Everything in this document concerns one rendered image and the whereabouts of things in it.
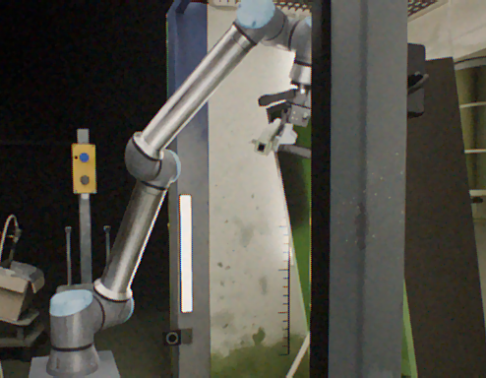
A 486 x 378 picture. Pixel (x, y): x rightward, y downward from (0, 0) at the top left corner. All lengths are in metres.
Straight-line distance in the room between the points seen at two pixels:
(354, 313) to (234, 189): 2.05
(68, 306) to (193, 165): 1.13
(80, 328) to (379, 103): 1.34
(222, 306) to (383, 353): 2.07
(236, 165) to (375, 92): 2.05
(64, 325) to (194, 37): 1.63
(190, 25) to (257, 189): 0.94
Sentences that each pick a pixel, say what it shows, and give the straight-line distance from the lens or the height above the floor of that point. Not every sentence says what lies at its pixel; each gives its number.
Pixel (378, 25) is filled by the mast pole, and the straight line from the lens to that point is 0.44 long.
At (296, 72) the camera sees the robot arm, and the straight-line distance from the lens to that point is 1.35.
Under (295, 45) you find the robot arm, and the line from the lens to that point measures 1.36.
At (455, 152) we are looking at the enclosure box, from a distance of 1.73.
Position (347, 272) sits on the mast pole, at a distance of 0.43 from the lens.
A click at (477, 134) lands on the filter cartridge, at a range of 2.86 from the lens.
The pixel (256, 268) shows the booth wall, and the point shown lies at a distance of 2.52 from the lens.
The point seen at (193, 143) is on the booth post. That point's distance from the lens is 2.38.
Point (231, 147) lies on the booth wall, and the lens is 2.45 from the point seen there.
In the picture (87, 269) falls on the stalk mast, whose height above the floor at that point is 0.87.
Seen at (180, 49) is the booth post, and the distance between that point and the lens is 2.47.
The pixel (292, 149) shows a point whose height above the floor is 1.40.
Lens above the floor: 1.24
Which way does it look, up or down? 4 degrees down
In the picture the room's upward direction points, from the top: 1 degrees counter-clockwise
